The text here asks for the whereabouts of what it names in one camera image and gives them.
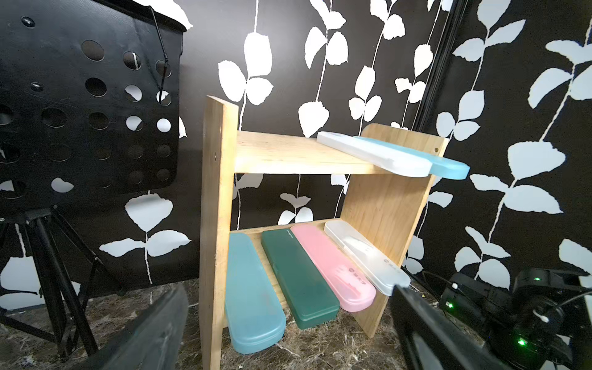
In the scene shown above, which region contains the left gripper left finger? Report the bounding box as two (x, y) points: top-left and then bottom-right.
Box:
(73, 284), (188, 369)

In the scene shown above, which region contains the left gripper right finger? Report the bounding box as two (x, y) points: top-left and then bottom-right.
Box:
(390, 285), (509, 370)

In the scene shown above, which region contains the light blue pencil case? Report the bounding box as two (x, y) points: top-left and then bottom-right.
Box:
(356, 137), (470, 180)

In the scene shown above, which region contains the white pencil case top shelf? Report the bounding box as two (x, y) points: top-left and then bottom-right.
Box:
(317, 132), (433, 178)

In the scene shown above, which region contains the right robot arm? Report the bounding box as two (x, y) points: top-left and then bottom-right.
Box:
(439, 268), (591, 369)

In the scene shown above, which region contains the clear pencil case lower shelf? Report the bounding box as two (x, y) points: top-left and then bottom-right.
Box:
(324, 220), (411, 296)

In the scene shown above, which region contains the pink pencil case lower shelf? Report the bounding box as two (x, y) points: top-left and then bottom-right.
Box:
(291, 224), (376, 312)

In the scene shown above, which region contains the teal pencil case lower shelf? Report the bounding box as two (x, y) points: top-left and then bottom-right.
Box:
(225, 233), (286, 355)

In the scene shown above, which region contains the dark green pencil case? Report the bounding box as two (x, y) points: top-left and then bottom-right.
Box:
(261, 229), (340, 330)

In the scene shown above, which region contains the wooden two-tier shelf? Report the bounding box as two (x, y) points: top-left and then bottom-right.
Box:
(199, 97), (448, 369)

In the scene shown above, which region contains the black perforated music stand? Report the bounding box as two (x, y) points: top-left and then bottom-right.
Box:
(1, 1), (187, 358)

